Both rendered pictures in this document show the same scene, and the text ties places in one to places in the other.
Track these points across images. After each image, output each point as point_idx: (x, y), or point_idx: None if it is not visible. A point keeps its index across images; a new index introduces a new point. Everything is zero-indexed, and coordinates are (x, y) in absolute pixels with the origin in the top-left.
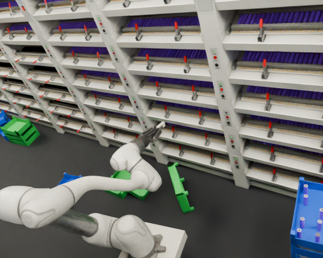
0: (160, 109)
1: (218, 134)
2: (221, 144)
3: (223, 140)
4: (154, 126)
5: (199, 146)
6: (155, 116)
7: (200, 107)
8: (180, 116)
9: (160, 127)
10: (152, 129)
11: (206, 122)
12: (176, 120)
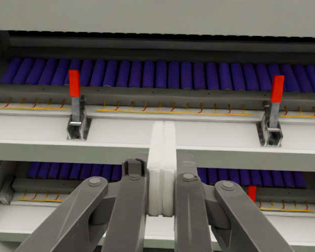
0: (34, 106)
1: (271, 186)
2: (297, 220)
3: (298, 201)
4: (124, 161)
5: (212, 244)
6: (9, 138)
7: (231, 81)
8: (146, 124)
9: (194, 171)
10: (125, 211)
11: (290, 131)
12: (132, 141)
